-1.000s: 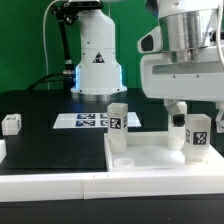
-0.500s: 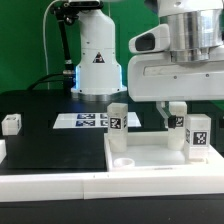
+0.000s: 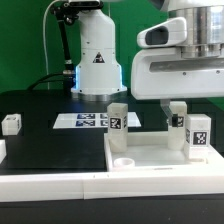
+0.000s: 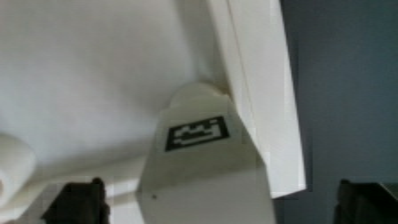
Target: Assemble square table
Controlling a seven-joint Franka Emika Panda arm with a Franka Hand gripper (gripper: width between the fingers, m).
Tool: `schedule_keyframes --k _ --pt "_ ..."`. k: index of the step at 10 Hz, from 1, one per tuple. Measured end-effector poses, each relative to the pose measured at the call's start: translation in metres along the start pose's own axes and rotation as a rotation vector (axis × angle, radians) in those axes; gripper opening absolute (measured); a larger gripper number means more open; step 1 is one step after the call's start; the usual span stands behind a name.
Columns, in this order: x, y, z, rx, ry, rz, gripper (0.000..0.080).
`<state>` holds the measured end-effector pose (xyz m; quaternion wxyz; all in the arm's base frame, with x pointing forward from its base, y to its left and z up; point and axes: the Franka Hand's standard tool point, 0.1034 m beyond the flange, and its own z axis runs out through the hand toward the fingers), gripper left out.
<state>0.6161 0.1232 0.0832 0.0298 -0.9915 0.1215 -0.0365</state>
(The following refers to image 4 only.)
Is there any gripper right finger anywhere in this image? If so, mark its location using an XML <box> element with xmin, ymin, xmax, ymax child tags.
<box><xmin>333</xmin><ymin>179</ymin><xmax>398</xmax><ymax>224</ymax></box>

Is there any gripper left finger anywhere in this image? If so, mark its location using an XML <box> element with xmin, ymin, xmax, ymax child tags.
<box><xmin>24</xmin><ymin>177</ymin><xmax>111</xmax><ymax>224</ymax></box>

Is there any white square tabletop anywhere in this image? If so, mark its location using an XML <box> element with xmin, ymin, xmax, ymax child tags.
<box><xmin>0</xmin><ymin>0</ymin><xmax>306</xmax><ymax>224</ymax></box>

